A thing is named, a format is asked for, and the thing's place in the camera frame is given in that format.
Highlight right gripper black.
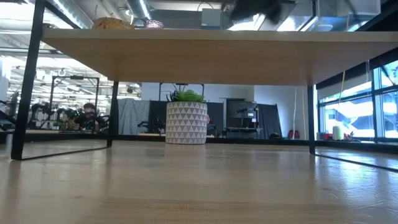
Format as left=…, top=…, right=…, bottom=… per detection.
left=221, top=0, right=284, bottom=25

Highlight grey ceiling box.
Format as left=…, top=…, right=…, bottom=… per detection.
left=201, top=8, right=223, bottom=27

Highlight wooden shelf black metal legs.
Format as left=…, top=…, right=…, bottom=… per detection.
left=11, top=0, right=398, bottom=172

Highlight black equipment cabinet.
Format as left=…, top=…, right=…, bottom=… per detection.
left=225, top=98, right=259, bottom=139

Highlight potted succulent white patterned pot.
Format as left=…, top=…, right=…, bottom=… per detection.
left=165, top=83, right=208, bottom=146

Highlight pale green paper roll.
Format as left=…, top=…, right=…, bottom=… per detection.
left=331, top=125, right=345, bottom=141

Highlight grey fabric cover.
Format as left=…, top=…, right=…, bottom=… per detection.
left=117, top=98, right=151, bottom=136

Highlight person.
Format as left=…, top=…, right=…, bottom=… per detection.
left=72, top=102, right=102, bottom=132

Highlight silver rectangular air duct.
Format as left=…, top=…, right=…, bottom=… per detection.
left=279, top=0, right=382, bottom=32

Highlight silver round ventilation duct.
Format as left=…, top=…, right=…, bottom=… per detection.
left=124, top=0, right=154, bottom=27
left=51, top=0, right=96, bottom=29

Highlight black aluminium table frame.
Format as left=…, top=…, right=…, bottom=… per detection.
left=0, top=130, right=398, bottom=156

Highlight black-framed window wall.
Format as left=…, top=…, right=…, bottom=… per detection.
left=316, top=46, right=398, bottom=144

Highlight black metal gantry frame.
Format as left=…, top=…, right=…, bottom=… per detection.
left=49, top=74, right=101, bottom=130

